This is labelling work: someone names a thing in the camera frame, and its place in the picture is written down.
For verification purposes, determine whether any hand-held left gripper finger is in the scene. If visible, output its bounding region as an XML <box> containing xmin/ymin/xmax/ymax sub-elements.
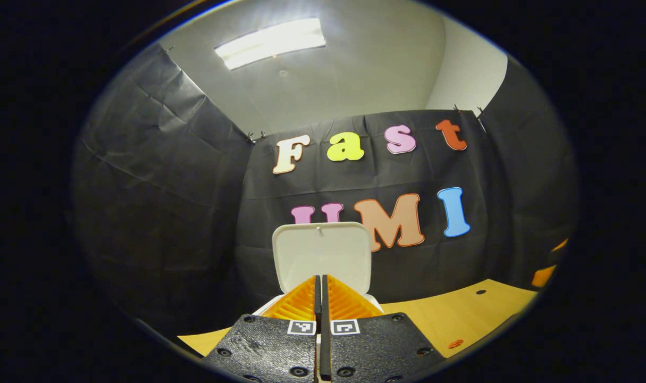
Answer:
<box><xmin>202</xmin><ymin>275</ymin><xmax>322</xmax><ymax>383</ymax></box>
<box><xmin>321</xmin><ymin>275</ymin><xmax>446</xmax><ymax>383</ymax></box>

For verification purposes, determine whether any white desktop garbage bin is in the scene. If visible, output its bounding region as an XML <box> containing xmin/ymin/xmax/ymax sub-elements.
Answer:
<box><xmin>251</xmin><ymin>222</ymin><xmax>385</xmax><ymax>320</ymax></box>

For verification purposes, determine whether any wooden desktop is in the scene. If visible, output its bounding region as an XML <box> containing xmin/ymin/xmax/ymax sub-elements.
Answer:
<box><xmin>177</xmin><ymin>279</ymin><xmax>539</xmax><ymax>358</ymax></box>

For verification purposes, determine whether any black backdrop cloth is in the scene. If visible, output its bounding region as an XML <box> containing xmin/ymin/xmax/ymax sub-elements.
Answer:
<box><xmin>73</xmin><ymin>43</ymin><xmax>578</xmax><ymax>341</ymax></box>

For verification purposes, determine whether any rectangular ceiling light panel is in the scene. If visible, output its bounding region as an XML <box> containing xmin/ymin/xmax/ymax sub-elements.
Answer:
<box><xmin>215</xmin><ymin>19</ymin><xmax>326</xmax><ymax>71</ymax></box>

